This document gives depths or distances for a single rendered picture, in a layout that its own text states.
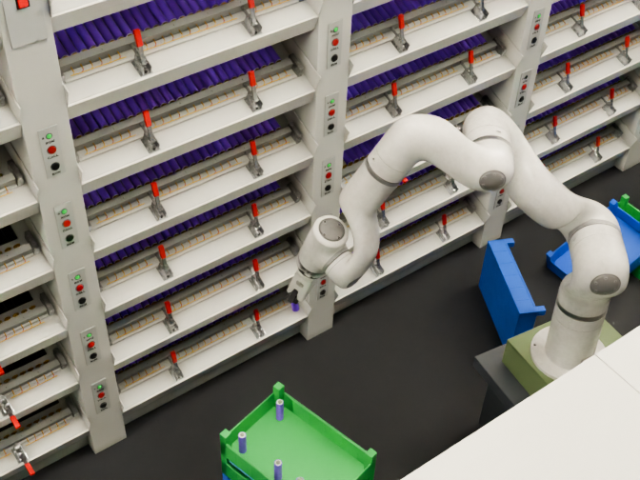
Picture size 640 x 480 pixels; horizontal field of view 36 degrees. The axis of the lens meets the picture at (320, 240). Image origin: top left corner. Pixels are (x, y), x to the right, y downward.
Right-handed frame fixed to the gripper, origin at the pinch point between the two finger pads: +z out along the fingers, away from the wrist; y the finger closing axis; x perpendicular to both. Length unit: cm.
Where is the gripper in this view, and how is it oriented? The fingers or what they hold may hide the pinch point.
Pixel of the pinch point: (296, 292)
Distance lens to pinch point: 248.0
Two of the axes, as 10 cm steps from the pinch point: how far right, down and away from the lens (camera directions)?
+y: 4.8, -6.8, 5.6
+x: -8.4, -5.4, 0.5
